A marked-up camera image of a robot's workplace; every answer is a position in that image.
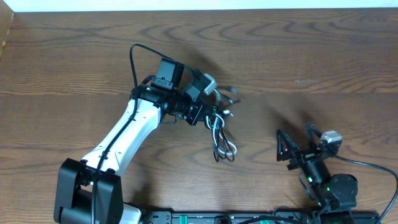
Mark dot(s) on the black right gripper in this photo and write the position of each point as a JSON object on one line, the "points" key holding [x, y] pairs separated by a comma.
{"points": [[303, 156]]}

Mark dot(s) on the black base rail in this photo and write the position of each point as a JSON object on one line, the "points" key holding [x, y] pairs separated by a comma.
{"points": [[281, 216]]}

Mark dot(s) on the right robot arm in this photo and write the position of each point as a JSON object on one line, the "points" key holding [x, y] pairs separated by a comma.
{"points": [[334, 193]]}

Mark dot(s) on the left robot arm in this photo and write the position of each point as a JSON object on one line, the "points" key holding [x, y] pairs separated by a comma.
{"points": [[90, 190]]}

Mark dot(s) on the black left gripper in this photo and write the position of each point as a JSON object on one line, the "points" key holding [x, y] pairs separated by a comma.
{"points": [[199, 112]]}

